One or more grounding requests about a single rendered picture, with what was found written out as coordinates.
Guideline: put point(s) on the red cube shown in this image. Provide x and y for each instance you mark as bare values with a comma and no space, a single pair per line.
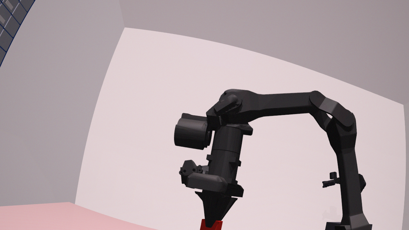
216,226

